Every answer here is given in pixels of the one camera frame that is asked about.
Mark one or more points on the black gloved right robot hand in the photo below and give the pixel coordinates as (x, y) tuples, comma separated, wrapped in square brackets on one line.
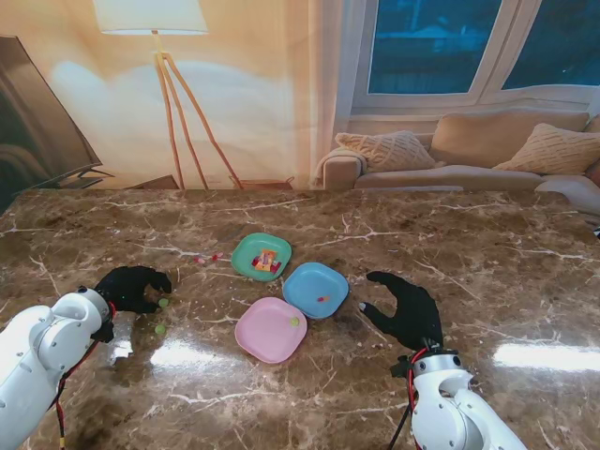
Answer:
[(415, 314)]

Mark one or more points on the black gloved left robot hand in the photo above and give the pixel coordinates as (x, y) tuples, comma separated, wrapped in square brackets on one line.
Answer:
[(129, 290)]

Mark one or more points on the small red yellow candy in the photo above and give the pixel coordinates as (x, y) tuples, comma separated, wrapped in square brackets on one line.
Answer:
[(322, 298)]

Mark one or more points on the orange candy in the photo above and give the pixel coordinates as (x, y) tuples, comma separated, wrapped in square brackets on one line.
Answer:
[(265, 259)]

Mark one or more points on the pink red candy packet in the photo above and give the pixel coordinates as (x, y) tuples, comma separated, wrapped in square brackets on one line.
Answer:
[(277, 267)]

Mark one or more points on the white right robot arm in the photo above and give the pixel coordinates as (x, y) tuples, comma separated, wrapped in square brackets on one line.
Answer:
[(450, 403)]

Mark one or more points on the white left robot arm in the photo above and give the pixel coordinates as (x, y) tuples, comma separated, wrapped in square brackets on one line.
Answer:
[(42, 347)]

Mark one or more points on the blue square plastic dish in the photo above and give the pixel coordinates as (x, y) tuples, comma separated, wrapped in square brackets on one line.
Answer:
[(309, 281)]

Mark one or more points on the low wooden tv cabinet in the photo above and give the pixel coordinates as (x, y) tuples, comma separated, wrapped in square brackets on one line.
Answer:
[(154, 183)]

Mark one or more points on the green square plastic dish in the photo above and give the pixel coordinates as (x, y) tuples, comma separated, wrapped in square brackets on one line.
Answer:
[(246, 253)]

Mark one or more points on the pink square plastic dish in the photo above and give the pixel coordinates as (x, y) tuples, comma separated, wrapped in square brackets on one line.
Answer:
[(262, 337)]

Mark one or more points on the cream knitted cushion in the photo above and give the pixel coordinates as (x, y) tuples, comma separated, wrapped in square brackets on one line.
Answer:
[(553, 150), (389, 152)]

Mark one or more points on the cream throw blanket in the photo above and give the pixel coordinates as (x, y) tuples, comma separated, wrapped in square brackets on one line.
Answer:
[(349, 157)]

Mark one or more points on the beige sofa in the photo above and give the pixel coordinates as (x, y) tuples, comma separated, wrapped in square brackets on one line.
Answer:
[(469, 136)]

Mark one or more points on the flat screen television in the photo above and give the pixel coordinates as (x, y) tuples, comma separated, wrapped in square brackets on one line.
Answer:
[(28, 117)]

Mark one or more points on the sheer white curtain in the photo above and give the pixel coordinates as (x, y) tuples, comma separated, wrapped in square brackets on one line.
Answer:
[(337, 70)]

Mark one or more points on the white framed window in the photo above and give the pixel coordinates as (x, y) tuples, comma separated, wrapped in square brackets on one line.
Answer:
[(422, 47)]

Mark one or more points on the wooden tripod floor lamp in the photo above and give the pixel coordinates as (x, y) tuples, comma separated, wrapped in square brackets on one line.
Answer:
[(150, 16)]

